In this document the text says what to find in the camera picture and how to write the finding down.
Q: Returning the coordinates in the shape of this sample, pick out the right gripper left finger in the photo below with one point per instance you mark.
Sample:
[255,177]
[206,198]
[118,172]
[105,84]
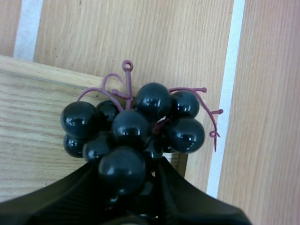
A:
[65,201]

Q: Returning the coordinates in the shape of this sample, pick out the shallow wooden tray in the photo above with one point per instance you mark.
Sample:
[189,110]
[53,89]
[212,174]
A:
[35,131]

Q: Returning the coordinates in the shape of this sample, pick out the bunch of dark toy grapes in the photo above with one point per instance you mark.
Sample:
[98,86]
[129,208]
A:
[131,131]

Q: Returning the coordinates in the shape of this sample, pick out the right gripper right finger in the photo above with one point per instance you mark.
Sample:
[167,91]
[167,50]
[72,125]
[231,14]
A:
[194,204]

